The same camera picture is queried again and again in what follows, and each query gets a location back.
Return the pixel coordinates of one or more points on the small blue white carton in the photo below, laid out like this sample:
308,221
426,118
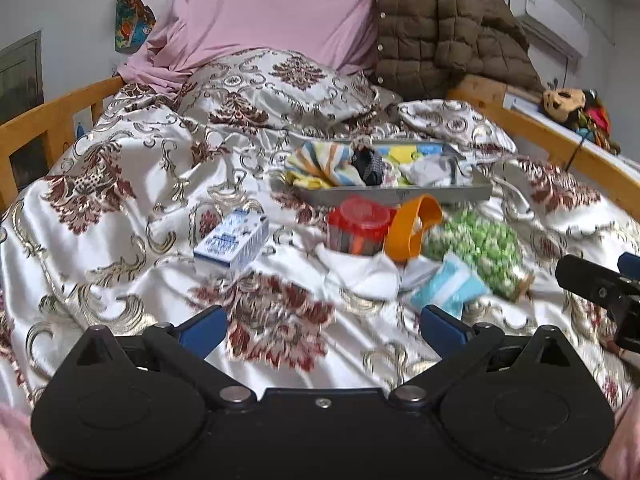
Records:
233,244

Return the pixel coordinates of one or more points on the floral satin bedspread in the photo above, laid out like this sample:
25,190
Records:
108,237

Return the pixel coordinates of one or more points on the cardboard box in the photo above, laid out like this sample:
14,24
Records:
472,89

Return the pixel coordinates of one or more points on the teal white wipes packet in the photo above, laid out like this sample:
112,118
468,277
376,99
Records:
452,286

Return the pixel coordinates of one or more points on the grey tray with painting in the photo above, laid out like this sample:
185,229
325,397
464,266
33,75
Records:
395,189

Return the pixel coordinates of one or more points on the jar of green paper stars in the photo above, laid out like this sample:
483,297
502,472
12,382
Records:
488,247

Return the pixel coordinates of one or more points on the floral satin pillow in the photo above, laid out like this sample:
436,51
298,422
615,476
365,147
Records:
282,90

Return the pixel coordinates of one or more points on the pink cloth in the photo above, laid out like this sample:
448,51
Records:
188,34

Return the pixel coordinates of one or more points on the white air conditioner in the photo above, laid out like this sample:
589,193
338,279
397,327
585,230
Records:
551,23

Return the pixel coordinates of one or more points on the white quilted baby cloth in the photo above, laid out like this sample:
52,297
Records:
440,171

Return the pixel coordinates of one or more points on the grey face masks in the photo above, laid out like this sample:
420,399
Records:
375,277

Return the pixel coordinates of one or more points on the dark striped sock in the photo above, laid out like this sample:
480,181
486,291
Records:
370,166

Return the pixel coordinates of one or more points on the wooden bed frame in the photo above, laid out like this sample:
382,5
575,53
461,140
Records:
52,122

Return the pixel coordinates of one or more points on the brown quilted jacket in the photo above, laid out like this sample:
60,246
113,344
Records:
425,47

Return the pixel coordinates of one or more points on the colourful wall picture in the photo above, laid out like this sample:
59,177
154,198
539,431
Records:
134,22

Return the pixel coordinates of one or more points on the striped colourful towel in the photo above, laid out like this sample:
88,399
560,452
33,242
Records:
316,165

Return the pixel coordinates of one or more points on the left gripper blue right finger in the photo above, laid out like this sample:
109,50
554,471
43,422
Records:
461,348

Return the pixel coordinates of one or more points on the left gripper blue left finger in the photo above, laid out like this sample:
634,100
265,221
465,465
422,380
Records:
182,351

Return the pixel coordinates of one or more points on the pink fleece sleeve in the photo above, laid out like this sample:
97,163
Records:
19,455

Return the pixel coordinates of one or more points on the red lidded container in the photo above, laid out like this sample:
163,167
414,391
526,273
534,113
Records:
359,227

